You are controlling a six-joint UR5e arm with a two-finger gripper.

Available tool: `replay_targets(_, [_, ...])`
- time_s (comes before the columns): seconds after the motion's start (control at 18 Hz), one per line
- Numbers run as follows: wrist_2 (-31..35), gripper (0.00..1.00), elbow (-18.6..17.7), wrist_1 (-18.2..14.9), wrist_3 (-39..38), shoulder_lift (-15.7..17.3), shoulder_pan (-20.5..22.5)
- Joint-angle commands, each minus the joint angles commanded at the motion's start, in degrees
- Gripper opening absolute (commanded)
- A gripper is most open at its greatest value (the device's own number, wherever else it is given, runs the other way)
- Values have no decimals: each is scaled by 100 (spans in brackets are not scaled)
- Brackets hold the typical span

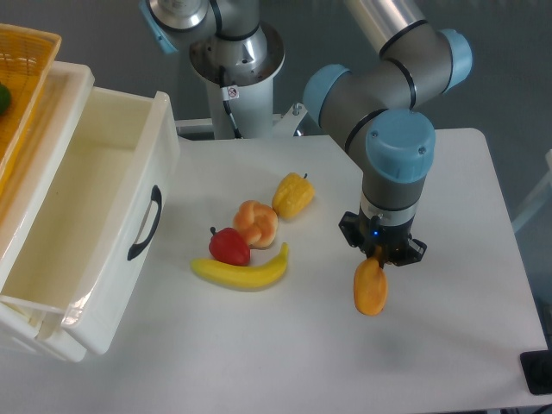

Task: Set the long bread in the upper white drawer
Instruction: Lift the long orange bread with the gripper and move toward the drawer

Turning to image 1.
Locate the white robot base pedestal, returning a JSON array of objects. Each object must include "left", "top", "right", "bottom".
[{"left": 189, "top": 22, "right": 285, "bottom": 140}]

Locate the yellow plastic basket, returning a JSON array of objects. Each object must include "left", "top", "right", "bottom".
[{"left": 1, "top": 23, "right": 61, "bottom": 187}]

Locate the long orange bread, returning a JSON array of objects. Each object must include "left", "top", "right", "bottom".
[{"left": 353, "top": 257, "right": 388, "bottom": 317}]

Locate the red bell pepper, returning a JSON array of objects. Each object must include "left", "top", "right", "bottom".
[{"left": 209, "top": 227, "right": 250, "bottom": 266}]

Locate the white drawer cabinet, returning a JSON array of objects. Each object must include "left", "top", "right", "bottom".
[{"left": 1, "top": 61, "right": 94, "bottom": 361}]

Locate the black device at edge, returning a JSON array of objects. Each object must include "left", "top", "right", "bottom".
[{"left": 519, "top": 350, "right": 551, "bottom": 395}]

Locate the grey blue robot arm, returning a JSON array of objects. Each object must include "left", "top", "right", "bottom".
[{"left": 140, "top": 1, "right": 473, "bottom": 266}]

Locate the open white upper drawer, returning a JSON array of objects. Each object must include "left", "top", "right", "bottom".
[{"left": 7, "top": 87, "right": 180, "bottom": 354}]

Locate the black drawer handle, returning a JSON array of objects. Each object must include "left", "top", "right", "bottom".
[{"left": 127, "top": 185, "right": 163, "bottom": 261}]

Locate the round knotted bread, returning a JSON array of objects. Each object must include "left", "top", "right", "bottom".
[{"left": 233, "top": 200, "right": 279, "bottom": 249}]

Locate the yellow banana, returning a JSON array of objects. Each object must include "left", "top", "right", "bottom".
[{"left": 190, "top": 242, "right": 289, "bottom": 291}]

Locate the yellow bell pepper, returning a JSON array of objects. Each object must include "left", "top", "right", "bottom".
[{"left": 272, "top": 172, "right": 316, "bottom": 219}]

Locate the green fruit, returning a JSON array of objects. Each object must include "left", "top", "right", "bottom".
[{"left": 0, "top": 84, "right": 11, "bottom": 115}]

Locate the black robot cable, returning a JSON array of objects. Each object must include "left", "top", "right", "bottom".
[{"left": 218, "top": 64, "right": 243, "bottom": 140}]

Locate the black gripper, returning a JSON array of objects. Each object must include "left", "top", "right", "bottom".
[{"left": 338, "top": 211, "right": 427, "bottom": 269}]

